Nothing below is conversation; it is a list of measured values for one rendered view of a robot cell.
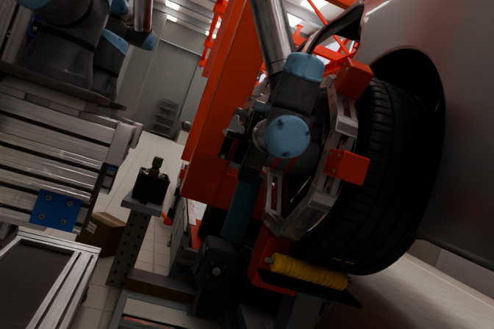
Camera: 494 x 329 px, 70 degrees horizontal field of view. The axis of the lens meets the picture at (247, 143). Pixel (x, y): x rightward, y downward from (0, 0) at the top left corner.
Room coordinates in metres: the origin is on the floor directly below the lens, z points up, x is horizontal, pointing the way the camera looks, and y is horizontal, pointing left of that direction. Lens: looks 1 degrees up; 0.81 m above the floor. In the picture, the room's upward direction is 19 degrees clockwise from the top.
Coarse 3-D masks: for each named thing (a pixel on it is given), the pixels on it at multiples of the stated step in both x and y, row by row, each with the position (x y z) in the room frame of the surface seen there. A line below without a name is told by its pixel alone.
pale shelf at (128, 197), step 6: (126, 198) 1.51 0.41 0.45; (132, 198) 1.54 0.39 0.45; (126, 204) 1.47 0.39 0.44; (132, 204) 1.48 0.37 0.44; (138, 204) 1.48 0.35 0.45; (150, 204) 1.55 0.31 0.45; (156, 204) 1.58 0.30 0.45; (162, 204) 1.63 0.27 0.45; (138, 210) 1.48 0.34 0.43; (144, 210) 1.49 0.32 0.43; (150, 210) 1.49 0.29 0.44; (156, 210) 1.50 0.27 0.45; (156, 216) 1.50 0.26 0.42
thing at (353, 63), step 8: (344, 64) 1.03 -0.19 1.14; (352, 64) 0.99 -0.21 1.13; (360, 64) 1.02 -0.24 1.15; (344, 72) 1.01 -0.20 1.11; (352, 72) 0.99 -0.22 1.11; (360, 72) 0.99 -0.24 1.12; (368, 72) 0.99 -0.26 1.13; (336, 80) 1.05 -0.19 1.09; (344, 80) 1.00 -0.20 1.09; (352, 80) 1.00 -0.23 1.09; (360, 80) 1.00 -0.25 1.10; (368, 80) 1.00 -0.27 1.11; (336, 88) 1.03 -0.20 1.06; (344, 88) 1.02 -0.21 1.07; (352, 88) 1.02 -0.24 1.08; (360, 88) 1.02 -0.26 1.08; (352, 96) 1.03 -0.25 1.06
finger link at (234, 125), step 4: (236, 116) 0.89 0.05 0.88; (232, 120) 0.89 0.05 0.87; (236, 120) 0.88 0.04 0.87; (232, 124) 0.89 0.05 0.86; (236, 124) 0.88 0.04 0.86; (228, 128) 0.90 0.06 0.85; (232, 128) 0.88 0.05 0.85; (236, 128) 0.88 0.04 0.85; (240, 128) 0.86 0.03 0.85; (244, 128) 0.86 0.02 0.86; (224, 132) 0.90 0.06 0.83; (240, 132) 0.86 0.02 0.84; (244, 132) 0.86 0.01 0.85
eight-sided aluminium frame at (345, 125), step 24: (336, 96) 1.02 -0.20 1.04; (336, 120) 0.95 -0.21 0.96; (336, 144) 0.94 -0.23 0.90; (264, 192) 1.40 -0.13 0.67; (312, 192) 0.95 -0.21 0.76; (336, 192) 0.95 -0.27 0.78; (264, 216) 1.29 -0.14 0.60; (288, 216) 1.07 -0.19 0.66; (312, 216) 1.01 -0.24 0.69; (288, 240) 1.10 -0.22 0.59
